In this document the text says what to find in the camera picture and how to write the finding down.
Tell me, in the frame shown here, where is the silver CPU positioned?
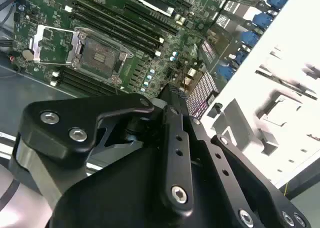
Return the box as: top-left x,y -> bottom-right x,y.
262,102 -> 300,128

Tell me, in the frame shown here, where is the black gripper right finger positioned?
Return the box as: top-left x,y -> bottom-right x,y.
177,87 -> 308,228

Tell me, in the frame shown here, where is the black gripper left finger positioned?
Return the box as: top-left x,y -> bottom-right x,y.
14,84 -> 196,215

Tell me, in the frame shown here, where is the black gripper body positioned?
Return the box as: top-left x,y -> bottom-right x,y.
51,112 -> 235,228

